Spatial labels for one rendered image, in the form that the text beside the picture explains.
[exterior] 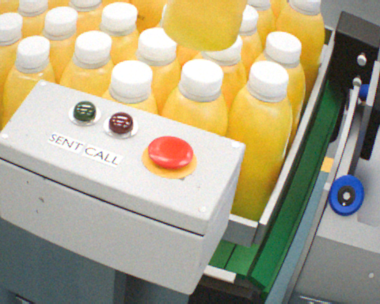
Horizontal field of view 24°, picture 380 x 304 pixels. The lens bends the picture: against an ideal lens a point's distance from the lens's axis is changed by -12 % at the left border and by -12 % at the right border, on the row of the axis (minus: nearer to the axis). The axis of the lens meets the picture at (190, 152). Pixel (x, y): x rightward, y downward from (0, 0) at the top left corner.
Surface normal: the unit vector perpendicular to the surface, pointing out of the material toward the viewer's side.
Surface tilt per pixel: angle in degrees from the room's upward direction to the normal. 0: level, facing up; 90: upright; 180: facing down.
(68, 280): 90
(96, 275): 90
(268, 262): 30
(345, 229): 52
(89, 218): 90
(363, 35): 0
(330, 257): 70
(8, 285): 90
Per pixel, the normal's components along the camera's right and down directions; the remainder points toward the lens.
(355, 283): -0.26, 0.29
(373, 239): -0.18, 0.00
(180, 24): -0.58, 0.43
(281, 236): 0.58, -0.50
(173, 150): 0.13, -0.75
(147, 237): -0.33, 0.59
